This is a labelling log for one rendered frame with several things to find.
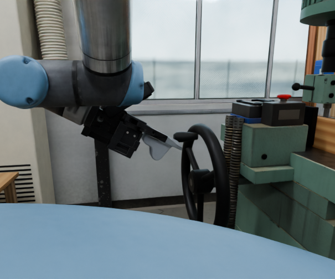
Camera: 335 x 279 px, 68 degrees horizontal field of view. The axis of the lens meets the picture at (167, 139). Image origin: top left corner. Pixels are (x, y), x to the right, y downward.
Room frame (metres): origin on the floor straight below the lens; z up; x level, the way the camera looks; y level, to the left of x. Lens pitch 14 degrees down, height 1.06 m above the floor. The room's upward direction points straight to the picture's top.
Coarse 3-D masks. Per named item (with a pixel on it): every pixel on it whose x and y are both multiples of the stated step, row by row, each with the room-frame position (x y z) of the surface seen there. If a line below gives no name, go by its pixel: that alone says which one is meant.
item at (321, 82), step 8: (312, 80) 0.65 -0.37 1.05; (320, 80) 0.62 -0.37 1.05; (328, 80) 0.61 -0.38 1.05; (320, 88) 0.62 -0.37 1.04; (328, 88) 0.61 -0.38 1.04; (304, 96) 0.67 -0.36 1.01; (312, 96) 0.64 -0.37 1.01; (320, 96) 0.62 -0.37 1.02; (328, 96) 0.61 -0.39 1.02; (328, 104) 0.64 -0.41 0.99
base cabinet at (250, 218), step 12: (240, 192) 0.73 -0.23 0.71; (240, 204) 0.72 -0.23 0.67; (252, 204) 0.65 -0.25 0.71; (240, 216) 0.71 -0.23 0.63; (252, 216) 0.65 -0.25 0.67; (264, 216) 0.60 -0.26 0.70; (240, 228) 0.71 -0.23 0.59; (252, 228) 0.64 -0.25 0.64; (264, 228) 0.59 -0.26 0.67; (276, 228) 0.55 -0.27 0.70; (276, 240) 0.54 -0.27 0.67; (288, 240) 0.50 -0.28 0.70
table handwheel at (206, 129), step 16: (192, 128) 0.61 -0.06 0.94; (208, 128) 0.54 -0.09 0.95; (192, 144) 0.68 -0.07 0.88; (208, 144) 0.50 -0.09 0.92; (192, 160) 0.63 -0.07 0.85; (224, 160) 0.47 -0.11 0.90; (192, 176) 0.56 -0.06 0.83; (208, 176) 0.51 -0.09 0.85; (224, 176) 0.45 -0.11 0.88; (240, 176) 0.59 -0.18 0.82; (192, 192) 0.56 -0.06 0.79; (208, 192) 0.56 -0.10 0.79; (224, 192) 0.44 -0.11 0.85; (192, 208) 0.63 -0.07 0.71; (224, 208) 0.44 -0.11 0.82; (224, 224) 0.44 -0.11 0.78
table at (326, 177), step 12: (300, 156) 0.50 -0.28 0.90; (312, 156) 0.50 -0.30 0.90; (324, 156) 0.50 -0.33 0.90; (240, 168) 0.55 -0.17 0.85; (252, 168) 0.51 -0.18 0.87; (264, 168) 0.51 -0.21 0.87; (276, 168) 0.51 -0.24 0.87; (288, 168) 0.51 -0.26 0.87; (300, 168) 0.50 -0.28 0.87; (312, 168) 0.47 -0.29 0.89; (324, 168) 0.44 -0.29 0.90; (252, 180) 0.50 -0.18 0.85; (264, 180) 0.50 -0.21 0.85; (276, 180) 0.50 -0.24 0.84; (288, 180) 0.51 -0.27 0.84; (300, 180) 0.49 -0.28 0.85; (312, 180) 0.46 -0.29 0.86; (324, 180) 0.43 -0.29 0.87; (324, 192) 0.43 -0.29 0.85
